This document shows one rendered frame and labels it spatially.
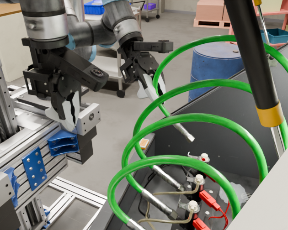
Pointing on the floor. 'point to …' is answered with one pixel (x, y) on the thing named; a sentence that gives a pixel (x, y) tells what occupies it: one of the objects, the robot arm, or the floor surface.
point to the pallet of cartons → (211, 14)
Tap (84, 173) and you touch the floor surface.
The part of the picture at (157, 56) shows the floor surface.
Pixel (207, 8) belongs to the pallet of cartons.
